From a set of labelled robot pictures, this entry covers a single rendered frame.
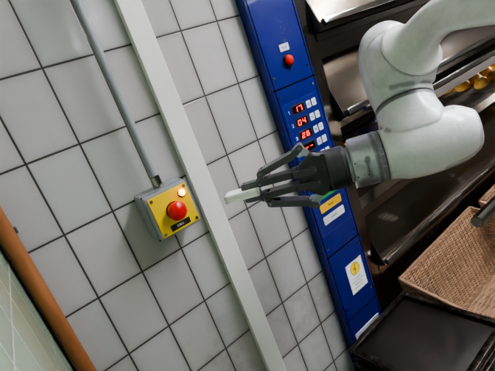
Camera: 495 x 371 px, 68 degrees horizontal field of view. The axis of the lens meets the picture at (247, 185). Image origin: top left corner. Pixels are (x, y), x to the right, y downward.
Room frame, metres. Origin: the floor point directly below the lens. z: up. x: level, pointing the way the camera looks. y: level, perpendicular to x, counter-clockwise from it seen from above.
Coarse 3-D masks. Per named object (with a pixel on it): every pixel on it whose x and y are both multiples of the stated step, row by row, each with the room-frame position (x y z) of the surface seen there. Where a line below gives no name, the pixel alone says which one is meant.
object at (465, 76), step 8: (480, 56) 1.63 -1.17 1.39; (480, 64) 1.26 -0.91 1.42; (488, 64) 1.29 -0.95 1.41; (472, 72) 1.23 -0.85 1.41; (456, 80) 1.18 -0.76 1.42; (464, 80) 1.19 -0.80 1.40; (440, 88) 1.13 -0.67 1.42; (448, 88) 1.14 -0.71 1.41; (368, 120) 1.19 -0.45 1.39; (352, 128) 1.18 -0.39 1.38; (360, 128) 1.06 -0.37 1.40; (368, 128) 1.01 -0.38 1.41; (376, 128) 0.99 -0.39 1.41; (344, 136) 1.09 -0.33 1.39; (352, 136) 1.07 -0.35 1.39
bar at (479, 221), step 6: (492, 198) 0.83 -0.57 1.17; (486, 204) 0.81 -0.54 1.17; (492, 204) 0.80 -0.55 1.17; (480, 210) 0.79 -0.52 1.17; (486, 210) 0.79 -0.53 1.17; (492, 210) 0.79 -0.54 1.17; (474, 216) 0.78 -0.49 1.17; (480, 216) 0.77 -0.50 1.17; (486, 216) 0.77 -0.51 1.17; (474, 222) 0.78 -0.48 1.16; (480, 222) 0.76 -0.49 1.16
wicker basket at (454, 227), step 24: (456, 240) 1.25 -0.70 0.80; (480, 240) 1.31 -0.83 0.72; (432, 264) 1.16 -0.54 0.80; (456, 264) 1.21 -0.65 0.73; (480, 264) 1.26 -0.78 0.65; (408, 288) 1.06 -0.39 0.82; (432, 288) 1.12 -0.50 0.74; (456, 288) 1.16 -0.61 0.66; (480, 288) 1.20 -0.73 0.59; (480, 312) 1.09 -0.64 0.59
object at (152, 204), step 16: (144, 192) 0.77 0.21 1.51; (160, 192) 0.73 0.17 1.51; (176, 192) 0.74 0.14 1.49; (144, 208) 0.73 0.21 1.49; (160, 208) 0.72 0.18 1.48; (192, 208) 0.75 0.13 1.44; (160, 224) 0.71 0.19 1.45; (176, 224) 0.73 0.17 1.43; (192, 224) 0.75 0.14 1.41; (160, 240) 0.72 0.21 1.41
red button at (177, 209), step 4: (172, 204) 0.71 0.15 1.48; (176, 204) 0.71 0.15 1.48; (180, 204) 0.72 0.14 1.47; (184, 204) 0.72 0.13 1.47; (168, 208) 0.71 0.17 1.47; (172, 208) 0.71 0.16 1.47; (176, 208) 0.71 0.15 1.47; (180, 208) 0.71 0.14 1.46; (184, 208) 0.72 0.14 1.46; (168, 212) 0.71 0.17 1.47; (172, 212) 0.71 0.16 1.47; (176, 212) 0.71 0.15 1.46; (180, 212) 0.71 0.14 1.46; (184, 212) 0.71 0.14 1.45; (172, 216) 0.71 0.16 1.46; (176, 216) 0.71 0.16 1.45; (180, 216) 0.71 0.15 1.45; (184, 216) 0.72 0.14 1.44; (176, 220) 0.71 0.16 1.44
